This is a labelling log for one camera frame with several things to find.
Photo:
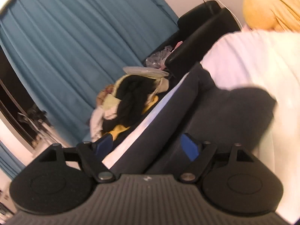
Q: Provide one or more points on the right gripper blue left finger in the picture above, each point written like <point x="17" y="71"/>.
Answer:
<point x="91" y="156"/>

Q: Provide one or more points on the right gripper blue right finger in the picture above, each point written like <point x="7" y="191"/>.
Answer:
<point x="200" y="155"/>

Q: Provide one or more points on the black pants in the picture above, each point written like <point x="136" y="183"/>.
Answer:
<point x="196" y="107"/>

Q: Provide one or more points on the pile of clothes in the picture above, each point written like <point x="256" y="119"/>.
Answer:
<point x="122" y="104"/>

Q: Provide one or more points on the narrow blue curtain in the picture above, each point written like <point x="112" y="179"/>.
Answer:
<point x="10" y="165"/>

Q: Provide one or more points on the dark window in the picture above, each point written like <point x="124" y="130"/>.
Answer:
<point x="15" y="99"/>

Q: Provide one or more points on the clear plastic bag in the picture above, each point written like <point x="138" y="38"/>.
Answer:
<point x="157" y="60"/>

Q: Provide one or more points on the pastel bed sheet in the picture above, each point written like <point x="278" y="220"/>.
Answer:
<point x="259" y="186"/>

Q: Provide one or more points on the large blue curtain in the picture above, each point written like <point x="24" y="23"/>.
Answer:
<point x="65" y="51"/>

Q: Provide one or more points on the black armchair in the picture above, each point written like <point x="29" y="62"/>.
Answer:
<point x="198" y="29"/>

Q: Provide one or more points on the yellow pillow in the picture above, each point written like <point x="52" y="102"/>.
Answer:
<point x="272" y="15"/>

